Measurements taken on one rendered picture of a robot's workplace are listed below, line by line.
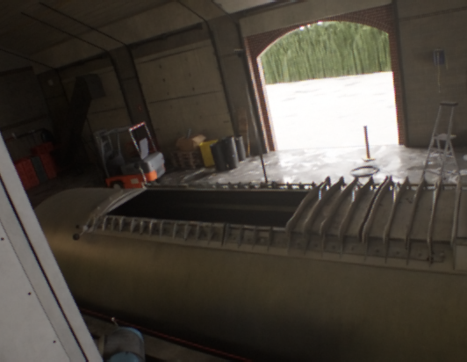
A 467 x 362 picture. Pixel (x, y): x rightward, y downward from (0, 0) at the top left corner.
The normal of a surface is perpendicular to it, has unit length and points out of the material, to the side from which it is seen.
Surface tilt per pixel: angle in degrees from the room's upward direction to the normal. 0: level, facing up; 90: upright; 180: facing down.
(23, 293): 90
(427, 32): 90
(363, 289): 45
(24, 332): 90
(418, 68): 90
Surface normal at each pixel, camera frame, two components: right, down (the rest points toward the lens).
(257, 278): -0.49, -0.36
